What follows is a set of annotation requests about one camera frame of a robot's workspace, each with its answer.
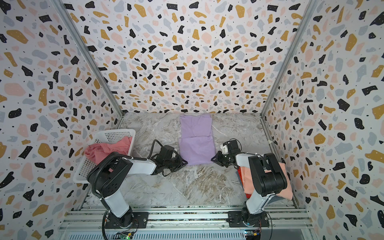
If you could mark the right corner aluminium post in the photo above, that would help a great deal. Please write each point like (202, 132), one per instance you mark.
(290, 54)

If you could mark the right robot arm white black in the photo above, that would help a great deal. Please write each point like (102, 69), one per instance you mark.
(267, 177)

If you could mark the corner aluminium post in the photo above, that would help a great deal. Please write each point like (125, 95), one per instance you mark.
(65, 16)
(290, 54)

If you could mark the pink red t-shirt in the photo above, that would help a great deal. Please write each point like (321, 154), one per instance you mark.
(96, 153)

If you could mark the left green circuit board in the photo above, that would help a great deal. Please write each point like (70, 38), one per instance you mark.
(124, 236)

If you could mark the right green circuit board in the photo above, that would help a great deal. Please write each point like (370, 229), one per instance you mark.
(253, 235)

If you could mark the white perforated vent strip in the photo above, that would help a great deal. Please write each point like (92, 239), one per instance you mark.
(163, 235)

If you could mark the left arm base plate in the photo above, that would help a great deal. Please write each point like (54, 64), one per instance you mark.
(132, 221)

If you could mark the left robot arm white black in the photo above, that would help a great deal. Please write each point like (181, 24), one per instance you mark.
(107, 177)

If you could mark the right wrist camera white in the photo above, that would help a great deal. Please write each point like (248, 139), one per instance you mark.
(224, 148)

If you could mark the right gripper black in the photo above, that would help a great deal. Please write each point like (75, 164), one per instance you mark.
(220, 157)

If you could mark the left corner aluminium post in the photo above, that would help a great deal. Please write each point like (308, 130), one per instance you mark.
(65, 16)

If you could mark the aluminium mounting rail frame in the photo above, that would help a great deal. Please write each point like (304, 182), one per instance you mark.
(286, 222)

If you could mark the folded salmon pink t-shirt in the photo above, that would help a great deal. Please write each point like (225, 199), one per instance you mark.
(248, 186)

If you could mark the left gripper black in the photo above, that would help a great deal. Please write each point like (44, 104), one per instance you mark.
(179, 164)

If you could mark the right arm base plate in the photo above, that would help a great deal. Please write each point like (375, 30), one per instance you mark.
(241, 219)

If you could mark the white plastic laundry basket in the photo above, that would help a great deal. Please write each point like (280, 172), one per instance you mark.
(108, 137)

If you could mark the green circuit board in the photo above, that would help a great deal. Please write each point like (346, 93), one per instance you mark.
(253, 235)
(124, 236)

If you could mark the lilac purple t-shirt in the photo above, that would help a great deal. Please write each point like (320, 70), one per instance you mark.
(196, 143)

